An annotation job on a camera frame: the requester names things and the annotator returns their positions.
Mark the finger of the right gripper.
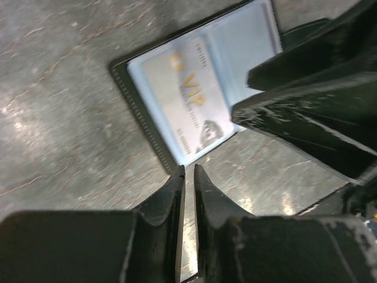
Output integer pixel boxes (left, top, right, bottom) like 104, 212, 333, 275
247, 1, 376, 91
232, 73, 376, 185

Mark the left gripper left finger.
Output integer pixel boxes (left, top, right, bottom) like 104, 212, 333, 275
1, 166, 186, 282

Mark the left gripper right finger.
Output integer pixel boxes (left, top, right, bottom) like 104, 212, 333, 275
194, 165, 376, 282

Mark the black card holder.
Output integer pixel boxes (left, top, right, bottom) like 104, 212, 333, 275
108, 1, 328, 174

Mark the white VIP card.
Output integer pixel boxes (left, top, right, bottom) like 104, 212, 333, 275
142, 37, 234, 159

